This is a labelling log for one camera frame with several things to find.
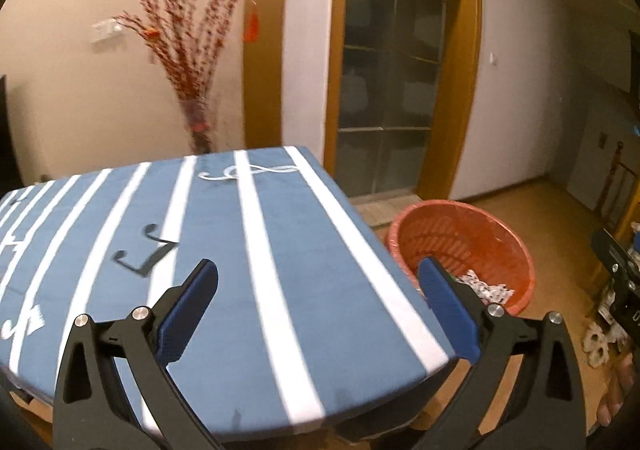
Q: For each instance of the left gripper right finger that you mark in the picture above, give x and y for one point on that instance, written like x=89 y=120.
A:
x=546 y=406

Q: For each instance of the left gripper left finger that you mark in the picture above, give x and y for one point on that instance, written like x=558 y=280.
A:
x=91 y=406

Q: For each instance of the green white foil wrapper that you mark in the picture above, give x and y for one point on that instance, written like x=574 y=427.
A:
x=488 y=293

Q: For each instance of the red plastic trash basket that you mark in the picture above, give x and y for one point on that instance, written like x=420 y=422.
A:
x=463 y=237

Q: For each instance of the person's hand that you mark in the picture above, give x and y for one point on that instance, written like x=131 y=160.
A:
x=623 y=376

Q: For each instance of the white slippers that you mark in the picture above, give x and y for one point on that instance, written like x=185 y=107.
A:
x=597 y=341

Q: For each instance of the wooden chair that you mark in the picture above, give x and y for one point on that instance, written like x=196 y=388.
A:
x=617 y=189

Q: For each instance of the blue white striped tablecloth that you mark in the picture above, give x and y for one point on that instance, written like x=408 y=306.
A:
x=293 y=314

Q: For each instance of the black television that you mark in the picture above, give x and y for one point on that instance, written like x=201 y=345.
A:
x=10 y=177

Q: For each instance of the red branch bouquet in vase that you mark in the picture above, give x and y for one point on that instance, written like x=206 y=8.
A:
x=188 y=46

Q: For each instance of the white wall switch plate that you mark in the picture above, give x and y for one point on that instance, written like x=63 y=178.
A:
x=105 y=30

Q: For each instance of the glass door with wooden frame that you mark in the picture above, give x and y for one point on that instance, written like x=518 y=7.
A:
x=402 y=78

